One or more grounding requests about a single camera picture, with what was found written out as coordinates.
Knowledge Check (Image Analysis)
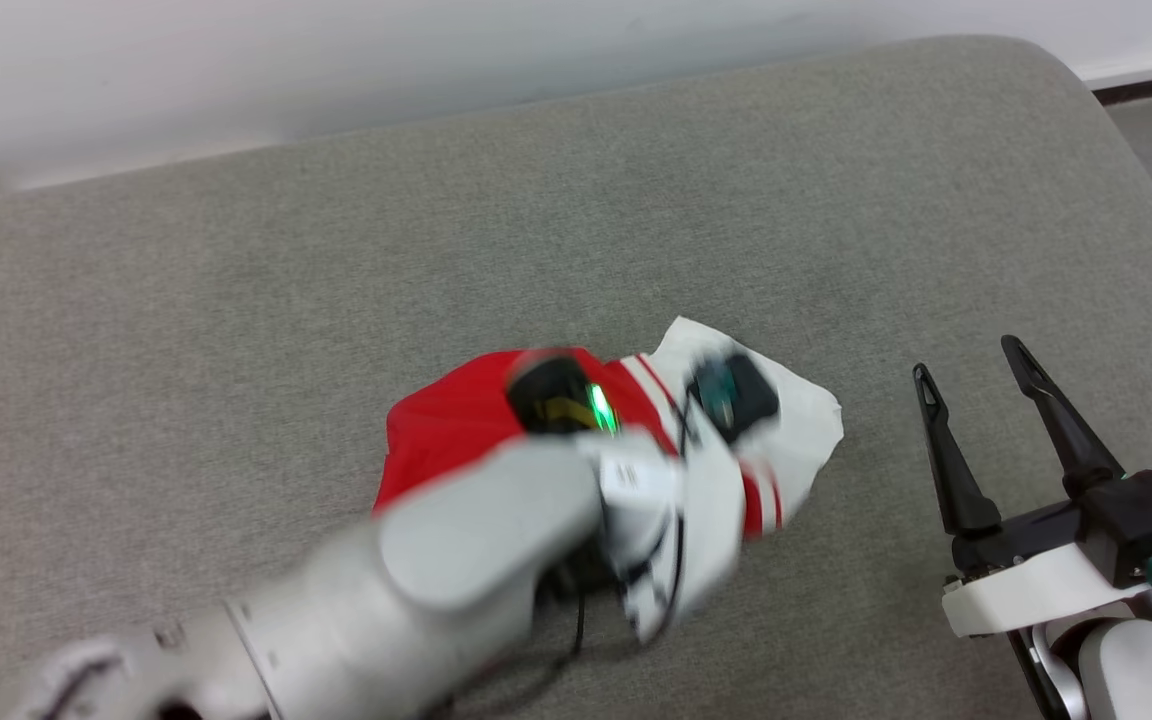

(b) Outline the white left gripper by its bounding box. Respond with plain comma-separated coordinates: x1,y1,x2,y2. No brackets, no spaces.
506,350,749,643

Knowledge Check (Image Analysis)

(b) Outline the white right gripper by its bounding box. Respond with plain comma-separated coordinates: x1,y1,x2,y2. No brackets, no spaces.
913,336,1152,639

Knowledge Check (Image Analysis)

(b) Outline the red and white basketball jersey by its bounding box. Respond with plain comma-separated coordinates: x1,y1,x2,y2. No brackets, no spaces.
373,316,845,546

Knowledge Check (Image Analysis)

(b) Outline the grey fabric sofa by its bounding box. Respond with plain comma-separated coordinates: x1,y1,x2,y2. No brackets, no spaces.
0,35,1152,720

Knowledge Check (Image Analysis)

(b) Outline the teal left cable connector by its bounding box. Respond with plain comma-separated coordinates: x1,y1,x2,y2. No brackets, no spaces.
696,362,737,431

